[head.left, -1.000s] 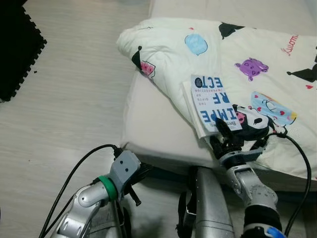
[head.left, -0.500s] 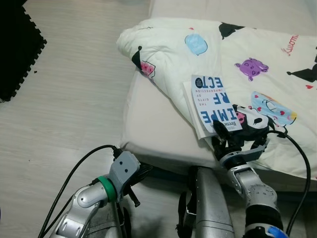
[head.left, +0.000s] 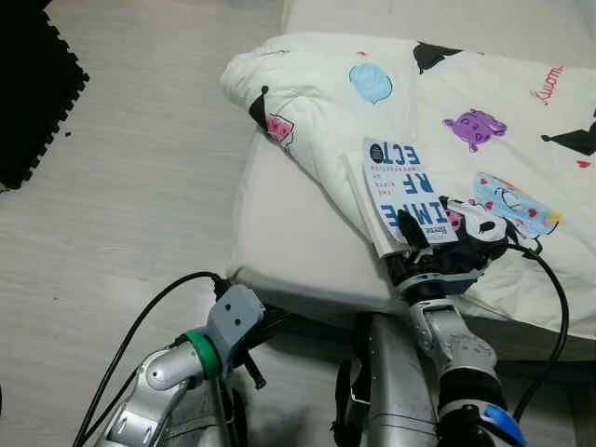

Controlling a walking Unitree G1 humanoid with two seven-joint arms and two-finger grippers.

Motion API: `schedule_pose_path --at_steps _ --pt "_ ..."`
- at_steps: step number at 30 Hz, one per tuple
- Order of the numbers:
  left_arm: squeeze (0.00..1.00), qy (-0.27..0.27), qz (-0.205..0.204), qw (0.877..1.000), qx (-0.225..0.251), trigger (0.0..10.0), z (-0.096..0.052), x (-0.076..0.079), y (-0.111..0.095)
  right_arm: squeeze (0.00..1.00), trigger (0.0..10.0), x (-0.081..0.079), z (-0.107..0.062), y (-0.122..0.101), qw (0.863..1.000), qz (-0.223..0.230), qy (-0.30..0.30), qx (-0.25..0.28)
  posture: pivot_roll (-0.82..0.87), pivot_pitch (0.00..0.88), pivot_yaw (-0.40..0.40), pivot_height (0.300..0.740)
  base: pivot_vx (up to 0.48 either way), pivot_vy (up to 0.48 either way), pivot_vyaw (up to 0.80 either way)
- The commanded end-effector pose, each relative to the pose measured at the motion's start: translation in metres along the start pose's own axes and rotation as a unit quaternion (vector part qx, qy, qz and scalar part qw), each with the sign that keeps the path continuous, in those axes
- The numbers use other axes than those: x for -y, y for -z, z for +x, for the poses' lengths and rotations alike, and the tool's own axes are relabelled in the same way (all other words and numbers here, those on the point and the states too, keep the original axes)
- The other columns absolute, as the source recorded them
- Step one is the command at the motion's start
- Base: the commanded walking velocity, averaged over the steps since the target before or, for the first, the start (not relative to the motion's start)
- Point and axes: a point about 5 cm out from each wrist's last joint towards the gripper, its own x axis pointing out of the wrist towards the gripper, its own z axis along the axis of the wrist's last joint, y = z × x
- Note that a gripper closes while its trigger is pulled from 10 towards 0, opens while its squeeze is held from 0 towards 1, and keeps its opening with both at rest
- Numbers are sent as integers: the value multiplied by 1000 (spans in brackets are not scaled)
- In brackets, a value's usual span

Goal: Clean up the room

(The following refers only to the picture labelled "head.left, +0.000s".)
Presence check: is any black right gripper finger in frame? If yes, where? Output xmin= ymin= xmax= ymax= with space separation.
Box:
xmin=398 ymin=209 xmax=431 ymax=251

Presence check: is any cream cartoon print quilt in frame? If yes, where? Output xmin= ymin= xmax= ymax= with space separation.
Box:
xmin=221 ymin=33 xmax=596 ymax=341

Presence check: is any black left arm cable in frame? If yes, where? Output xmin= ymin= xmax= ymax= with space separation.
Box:
xmin=73 ymin=272 xmax=229 ymax=447

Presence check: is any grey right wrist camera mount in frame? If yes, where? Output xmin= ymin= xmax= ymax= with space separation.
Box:
xmin=400 ymin=264 xmax=490 ymax=301

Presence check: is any black foam floor mat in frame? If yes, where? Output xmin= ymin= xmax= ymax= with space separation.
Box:
xmin=0 ymin=0 xmax=89 ymax=192

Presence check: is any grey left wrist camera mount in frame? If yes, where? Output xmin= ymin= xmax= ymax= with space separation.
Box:
xmin=205 ymin=284 xmax=266 ymax=359

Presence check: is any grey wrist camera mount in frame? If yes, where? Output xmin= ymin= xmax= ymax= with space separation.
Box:
xmin=205 ymin=284 xmax=266 ymax=359
xmin=400 ymin=264 xmax=490 ymax=301

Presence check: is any grey right robot leg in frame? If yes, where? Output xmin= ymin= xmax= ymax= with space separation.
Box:
xmin=335 ymin=312 xmax=439 ymax=447

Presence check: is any beige sheeted mattress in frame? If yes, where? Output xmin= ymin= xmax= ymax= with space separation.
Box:
xmin=228 ymin=0 xmax=596 ymax=359

